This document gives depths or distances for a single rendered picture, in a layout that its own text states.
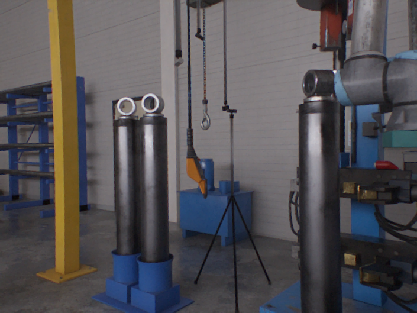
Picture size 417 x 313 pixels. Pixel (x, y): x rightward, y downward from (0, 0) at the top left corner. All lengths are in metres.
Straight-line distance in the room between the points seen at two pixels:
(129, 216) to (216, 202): 1.77
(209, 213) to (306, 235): 2.72
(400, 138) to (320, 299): 1.08
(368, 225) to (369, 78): 1.59
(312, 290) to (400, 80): 1.21
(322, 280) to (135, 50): 5.56
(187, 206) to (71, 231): 1.65
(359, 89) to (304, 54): 3.41
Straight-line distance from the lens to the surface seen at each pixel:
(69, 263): 4.00
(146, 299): 3.00
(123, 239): 3.14
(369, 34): 1.60
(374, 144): 2.85
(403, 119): 1.47
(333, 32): 2.73
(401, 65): 1.50
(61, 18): 4.02
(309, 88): 2.20
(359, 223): 2.93
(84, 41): 8.24
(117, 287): 3.25
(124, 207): 3.08
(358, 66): 1.54
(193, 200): 4.85
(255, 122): 5.10
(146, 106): 2.92
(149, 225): 2.86
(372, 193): 2.35
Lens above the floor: 1.24
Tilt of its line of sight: 2 degrees down
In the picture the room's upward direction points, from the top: 1 degrees counter-clockwise
